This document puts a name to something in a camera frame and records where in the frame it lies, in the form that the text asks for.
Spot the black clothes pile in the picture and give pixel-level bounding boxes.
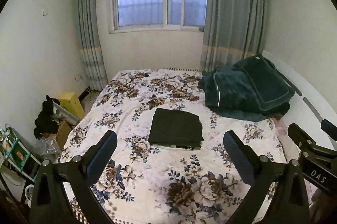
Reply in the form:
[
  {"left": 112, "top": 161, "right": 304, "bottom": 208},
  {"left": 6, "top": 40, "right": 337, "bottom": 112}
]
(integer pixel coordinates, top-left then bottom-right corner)
[{"left": 34, "top": 95, "right": 60, "bottom": 140}]

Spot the teal striped curtain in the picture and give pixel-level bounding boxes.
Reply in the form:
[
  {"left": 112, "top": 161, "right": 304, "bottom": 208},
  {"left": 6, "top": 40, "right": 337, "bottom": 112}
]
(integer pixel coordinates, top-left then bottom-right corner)
[
  {"left": 201, "top": 0, "right": 268, "bottom": 71},
  {"left": 74, "top": 0, "right": 108, "bottom": 91}
]

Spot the black garment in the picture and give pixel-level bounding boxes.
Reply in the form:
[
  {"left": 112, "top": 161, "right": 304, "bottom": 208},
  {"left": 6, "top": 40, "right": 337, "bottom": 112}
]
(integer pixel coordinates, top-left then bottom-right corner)
[{"left": 148, "top": 108, "right": 203, "bottom": 149}]

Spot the white bed headboard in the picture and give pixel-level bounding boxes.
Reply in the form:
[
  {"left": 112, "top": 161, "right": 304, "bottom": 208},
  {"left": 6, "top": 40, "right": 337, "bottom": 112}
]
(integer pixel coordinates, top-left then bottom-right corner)
[{"left": 263, "top": 50, "right": 336, "bottom": 150}]

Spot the right teal striped curtain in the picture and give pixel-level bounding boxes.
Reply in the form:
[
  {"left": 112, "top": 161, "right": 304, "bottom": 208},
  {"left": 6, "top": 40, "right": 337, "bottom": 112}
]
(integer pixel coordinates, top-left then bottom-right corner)
[{"left": 201, "top": 0, "right": 268, "bottom": 71}]

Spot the floral white bed blanket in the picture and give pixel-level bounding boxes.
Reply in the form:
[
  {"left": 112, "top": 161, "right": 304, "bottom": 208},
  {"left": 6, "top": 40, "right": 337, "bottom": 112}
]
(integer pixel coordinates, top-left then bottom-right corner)
[{"left": 58, "top": 69, "right": 286, "bottom": 223}]

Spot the dark green pillow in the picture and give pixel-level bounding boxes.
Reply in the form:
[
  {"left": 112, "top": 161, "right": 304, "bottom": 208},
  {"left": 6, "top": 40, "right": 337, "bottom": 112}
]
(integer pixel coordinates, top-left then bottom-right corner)
[{"left": 233, "top": 54, "right": 295, "bottom": 115}]

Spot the dark green quilt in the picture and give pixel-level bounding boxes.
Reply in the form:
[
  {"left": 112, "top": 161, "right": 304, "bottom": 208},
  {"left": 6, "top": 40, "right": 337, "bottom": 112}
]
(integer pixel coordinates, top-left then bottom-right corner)
[{"left": 198, "top": 66, "right": 290, "bottom": 122}]

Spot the clear plastic bag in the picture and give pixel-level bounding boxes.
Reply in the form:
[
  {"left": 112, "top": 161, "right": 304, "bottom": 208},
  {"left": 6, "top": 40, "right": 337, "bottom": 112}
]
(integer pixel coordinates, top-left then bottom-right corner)
[{"left": 33, "top": 136, "right": 61, "bottom": 157}]

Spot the left teal striped curtain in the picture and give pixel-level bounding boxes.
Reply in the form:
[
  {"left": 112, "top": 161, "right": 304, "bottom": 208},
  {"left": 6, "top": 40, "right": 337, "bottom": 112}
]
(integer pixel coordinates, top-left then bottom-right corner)
[{"left": 74, "top": 0, "right": 108, "bottom": 91}]

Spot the yellow cardboard box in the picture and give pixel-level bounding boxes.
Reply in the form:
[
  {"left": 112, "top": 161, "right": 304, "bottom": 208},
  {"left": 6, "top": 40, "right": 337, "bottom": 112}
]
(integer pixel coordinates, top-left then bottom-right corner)
[{"left": 58, "top": 92, "right": 85, "bottom": 119}]

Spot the teal storage rack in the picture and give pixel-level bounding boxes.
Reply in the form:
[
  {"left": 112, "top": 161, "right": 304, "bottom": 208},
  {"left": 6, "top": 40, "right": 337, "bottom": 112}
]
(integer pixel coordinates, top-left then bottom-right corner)
[{"left": 1, "top": 124, "right": 41, "bottom": 182}]

